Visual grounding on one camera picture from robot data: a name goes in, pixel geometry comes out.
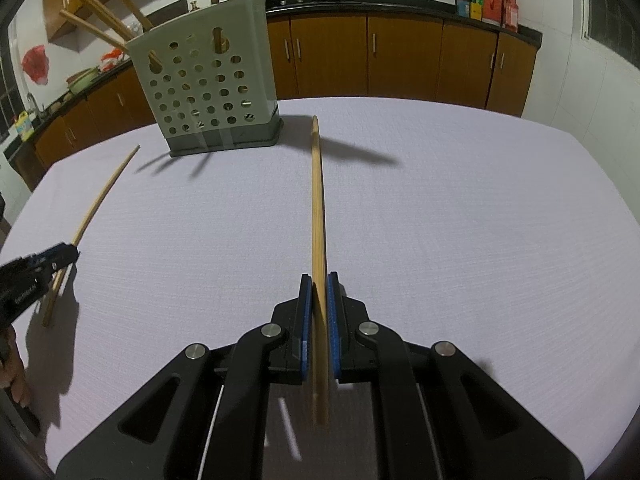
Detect green basin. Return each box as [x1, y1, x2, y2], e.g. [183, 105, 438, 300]
[66, 66, 102, 97]

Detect brown wooden base cabinets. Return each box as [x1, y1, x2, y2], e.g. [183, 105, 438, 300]
[10, 10, 540, 181]

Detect red plastic bag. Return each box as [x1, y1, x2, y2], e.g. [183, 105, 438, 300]
[21, 44, 51, 86]

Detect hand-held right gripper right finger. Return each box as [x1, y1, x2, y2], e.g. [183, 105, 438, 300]
[326, 271, 585, 480]

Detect dark glass window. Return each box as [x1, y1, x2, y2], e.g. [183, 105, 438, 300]
[0, 57, 26, 138]
[582, 0, 640, 76]

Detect person's left hand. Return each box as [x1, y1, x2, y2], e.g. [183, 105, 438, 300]
[0, 327, 30, 407]

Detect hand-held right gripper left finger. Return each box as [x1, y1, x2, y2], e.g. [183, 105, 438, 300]
[55, 273, 315, 480]

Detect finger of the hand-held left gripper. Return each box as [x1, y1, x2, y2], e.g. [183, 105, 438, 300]
[40, 249, 81, 276]
[30, 242, 70, 262]

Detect grey perforated chopstick holder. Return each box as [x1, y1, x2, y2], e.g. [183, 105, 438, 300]
[125, 0, 285, 158]

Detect black kitchen countertop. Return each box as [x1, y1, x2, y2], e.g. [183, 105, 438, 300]
[5, 0, 543, 161]

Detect yellow oil bottle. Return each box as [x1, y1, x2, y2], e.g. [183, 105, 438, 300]
[12, 111, 35, 142]

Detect red and white bag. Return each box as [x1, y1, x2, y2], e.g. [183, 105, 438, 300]
[99, 49, 132, 74]

